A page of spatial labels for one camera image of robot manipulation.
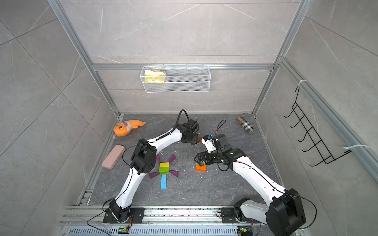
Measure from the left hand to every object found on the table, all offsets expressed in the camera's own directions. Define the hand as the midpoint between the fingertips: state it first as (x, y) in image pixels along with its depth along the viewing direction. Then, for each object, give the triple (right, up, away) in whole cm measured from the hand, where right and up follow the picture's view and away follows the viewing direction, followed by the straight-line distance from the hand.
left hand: (195, 137), depth 100 cm
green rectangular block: (-19, -18, -14) cm, 30 cm away
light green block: (+4, -10, -30) cm, 32 cm away
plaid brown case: (+38, +9, +10) cm, 40 cm away
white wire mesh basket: (-11, +41, +1) cm, 42 cm away
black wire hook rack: (+54, +2, -34) cm, 64 cm away
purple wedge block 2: (-15, -13, -6) cm, 21 cm away
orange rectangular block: (+3, -18, -12) cm, 22 cm away
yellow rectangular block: (-19, -15, -13) cm, 28 cm away
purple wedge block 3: (-13, -21, -12) cm, 27 cm away
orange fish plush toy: (-50, +7, +1) cm, 50 cm away
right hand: (+4, -9, -20) cm, 22 cm away
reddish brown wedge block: (+3, -2, +2) cm, 4 cm away
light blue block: (-19, -25, -16) cm, 35 cm away
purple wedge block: (-25, -21, -16) cm, 36 cm away
